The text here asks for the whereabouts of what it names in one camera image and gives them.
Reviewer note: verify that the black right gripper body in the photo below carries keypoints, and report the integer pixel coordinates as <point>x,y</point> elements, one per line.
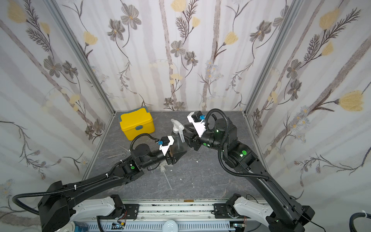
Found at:
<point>194,137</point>

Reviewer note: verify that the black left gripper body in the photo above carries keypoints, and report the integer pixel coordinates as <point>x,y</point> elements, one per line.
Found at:
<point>168,158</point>

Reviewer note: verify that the grey translucent spray bottle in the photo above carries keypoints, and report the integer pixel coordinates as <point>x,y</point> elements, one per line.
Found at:
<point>178,143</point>

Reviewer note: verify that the clear spray nozzle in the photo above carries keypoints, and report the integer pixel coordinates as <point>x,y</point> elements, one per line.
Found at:
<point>178,129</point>
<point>163,170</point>

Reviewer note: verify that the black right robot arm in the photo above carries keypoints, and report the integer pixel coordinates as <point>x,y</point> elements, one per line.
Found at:
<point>282,213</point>

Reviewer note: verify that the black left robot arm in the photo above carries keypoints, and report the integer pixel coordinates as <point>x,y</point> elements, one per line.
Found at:
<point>59,205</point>

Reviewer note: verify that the yellow plastic storage box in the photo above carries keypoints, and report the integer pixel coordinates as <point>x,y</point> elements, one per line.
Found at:
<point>136,122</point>

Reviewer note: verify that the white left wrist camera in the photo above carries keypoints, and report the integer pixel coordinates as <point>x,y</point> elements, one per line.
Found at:
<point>164,144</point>

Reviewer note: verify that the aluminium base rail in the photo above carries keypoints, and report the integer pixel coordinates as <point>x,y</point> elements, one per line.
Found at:
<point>171,216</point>

